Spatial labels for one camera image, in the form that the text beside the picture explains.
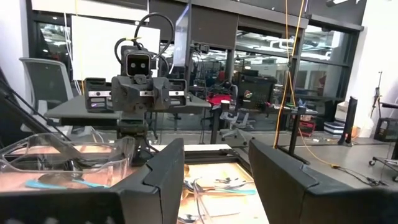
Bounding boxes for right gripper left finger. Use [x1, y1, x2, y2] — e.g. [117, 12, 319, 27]
[0, 138, 185, 224]

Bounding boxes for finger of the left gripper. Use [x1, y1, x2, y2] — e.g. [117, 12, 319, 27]
[169, 78, 188, 108]
[84, 77, 113, 113]

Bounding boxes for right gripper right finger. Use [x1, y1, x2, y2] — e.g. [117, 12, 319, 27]
[248, 139, 398, 224]

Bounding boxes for grey desk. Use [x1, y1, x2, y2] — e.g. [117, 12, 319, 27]
[43, 95, 124, 127]
[161, 93, 213, 115]

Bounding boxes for red object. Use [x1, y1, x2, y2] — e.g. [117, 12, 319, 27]
[206, 92, 233, 106]

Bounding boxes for clear plastic bin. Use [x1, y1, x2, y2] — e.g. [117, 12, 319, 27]
[186, 177, 262, 224]
[0, 133, 137, 190]

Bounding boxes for grey mesh office chair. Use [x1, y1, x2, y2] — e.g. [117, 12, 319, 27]
[18, 57, 75, 111]

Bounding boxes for white board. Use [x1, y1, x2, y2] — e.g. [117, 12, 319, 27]
[70, 14, 162, 82]

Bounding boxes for computer monitor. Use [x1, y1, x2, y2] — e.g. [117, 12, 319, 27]
[172, 4, 192, 68]

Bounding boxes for white office chair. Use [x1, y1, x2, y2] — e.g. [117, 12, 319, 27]
[219, 110, 256, 146]

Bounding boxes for small standing desk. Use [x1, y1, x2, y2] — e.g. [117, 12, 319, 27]
[276, 105, 318, 166]

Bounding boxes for black pegboard cart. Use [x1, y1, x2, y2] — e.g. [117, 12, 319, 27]
[236, 72, 278, 111]

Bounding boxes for stack of storage bins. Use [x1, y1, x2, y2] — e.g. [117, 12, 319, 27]
[323, 120, 346, 136]

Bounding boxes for black wheeled cart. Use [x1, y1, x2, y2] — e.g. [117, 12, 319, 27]
[368, 101, 398, 183]

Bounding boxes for black crate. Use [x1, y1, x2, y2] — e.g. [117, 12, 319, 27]
[373, 117, 398, 143]

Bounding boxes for black tripod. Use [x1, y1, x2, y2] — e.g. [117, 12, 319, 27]
[369, 70, 386, 119]

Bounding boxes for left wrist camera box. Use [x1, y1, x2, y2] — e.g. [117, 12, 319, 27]
[121, 46, 154, 77]

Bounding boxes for black table frame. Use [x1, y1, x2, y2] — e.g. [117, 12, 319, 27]
[183, 144, 299, 166]

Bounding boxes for black floor cables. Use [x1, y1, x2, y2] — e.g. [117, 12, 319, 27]
[338, 166, 389, 187]

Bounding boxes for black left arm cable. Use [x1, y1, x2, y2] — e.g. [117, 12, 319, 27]
[114, 12, 175, 68]

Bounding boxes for black diagonal frame brace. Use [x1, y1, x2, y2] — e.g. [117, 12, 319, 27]
[0, 67, 74, 149]

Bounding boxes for black cylinder post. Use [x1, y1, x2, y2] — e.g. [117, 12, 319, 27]
[337, 95, 359, 147]

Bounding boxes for yellow cable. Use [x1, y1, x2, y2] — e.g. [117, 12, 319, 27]
[272, 0, 341, 170]

